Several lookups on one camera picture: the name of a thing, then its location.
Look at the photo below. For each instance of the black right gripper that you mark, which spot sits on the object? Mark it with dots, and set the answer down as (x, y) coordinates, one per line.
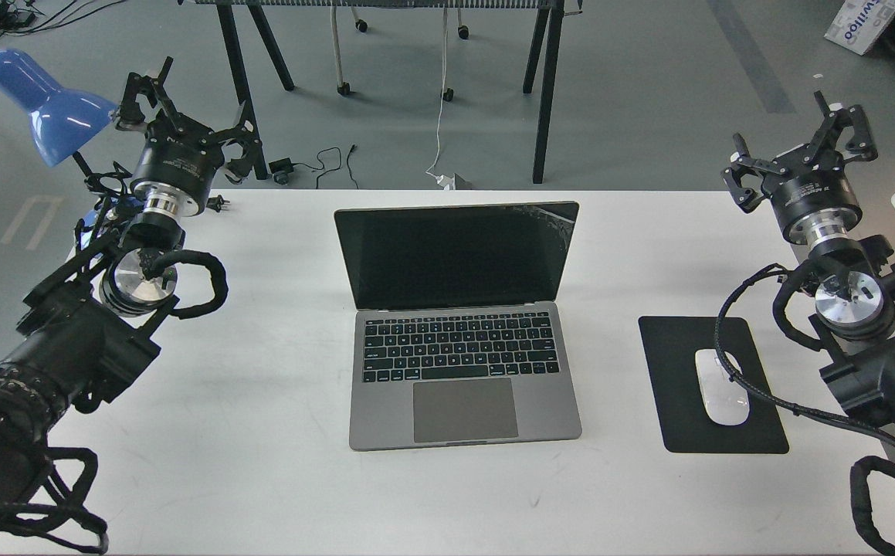
(814, 193)

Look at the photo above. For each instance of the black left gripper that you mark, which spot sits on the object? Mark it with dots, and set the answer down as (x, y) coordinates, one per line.
(174, 161)

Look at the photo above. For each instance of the grey laptop computer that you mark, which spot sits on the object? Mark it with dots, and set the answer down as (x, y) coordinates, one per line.
(458, 338)

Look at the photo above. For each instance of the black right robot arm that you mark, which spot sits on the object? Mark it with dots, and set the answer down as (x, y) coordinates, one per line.
(841, 299)

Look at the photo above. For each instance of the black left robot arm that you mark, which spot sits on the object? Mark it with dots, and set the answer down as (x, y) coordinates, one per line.
(87, 333)

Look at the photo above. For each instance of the blue desk lamp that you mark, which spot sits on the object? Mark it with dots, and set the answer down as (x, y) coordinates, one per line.
(62, 120)

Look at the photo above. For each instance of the white cardboard box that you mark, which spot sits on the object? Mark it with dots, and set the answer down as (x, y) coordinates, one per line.
(859, 25)

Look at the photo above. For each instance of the black mouse pad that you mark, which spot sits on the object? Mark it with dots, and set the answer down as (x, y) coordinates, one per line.
(670, 344)

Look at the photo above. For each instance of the white computer mouse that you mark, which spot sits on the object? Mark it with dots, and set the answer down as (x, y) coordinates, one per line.
(725, 401)

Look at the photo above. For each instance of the black power adapter with cable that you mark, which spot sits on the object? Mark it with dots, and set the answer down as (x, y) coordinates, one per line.
(281, 170)

